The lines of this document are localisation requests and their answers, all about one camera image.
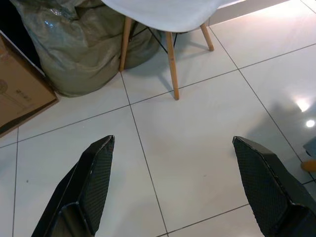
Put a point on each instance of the brown cardboard box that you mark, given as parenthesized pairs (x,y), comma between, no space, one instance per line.
(22,93)

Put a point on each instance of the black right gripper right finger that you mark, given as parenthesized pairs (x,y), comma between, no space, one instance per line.
(269,197)

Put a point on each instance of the white chair with wooden legs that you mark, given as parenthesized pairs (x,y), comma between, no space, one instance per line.
(160,14)
(309,165)

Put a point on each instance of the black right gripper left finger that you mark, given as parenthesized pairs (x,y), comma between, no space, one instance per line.
(84,192)

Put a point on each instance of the green woven sack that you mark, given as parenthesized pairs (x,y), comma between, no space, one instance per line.
(74,49)

